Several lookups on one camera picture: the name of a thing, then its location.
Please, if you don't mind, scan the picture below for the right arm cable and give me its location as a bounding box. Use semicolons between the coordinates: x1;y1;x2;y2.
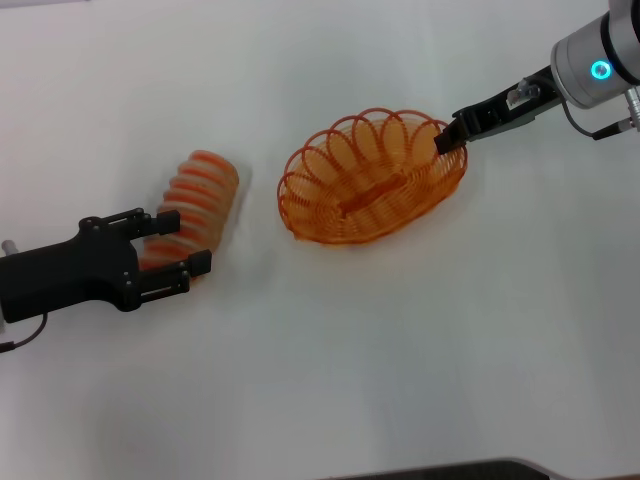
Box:
563;99;629;142

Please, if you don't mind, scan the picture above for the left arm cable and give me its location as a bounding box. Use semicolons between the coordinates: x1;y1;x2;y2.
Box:
0;312;49;352

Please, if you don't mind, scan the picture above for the orange striped bread roll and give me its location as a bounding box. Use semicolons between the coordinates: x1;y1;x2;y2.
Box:
137;148;240;281

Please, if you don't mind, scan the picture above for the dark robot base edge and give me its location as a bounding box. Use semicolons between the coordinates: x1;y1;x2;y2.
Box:
319;457;566;480

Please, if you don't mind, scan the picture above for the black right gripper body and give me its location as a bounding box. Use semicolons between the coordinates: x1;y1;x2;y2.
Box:
452;65;559;144

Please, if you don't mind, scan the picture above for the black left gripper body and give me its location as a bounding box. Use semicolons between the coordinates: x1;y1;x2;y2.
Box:
0;215;142;324

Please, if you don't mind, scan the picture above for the orange woven plastic basket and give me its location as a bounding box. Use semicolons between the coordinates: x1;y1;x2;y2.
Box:
277;106;470;246

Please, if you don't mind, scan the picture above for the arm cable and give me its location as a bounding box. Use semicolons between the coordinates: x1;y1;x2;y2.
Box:
563;99;629;142
0;312;49;352

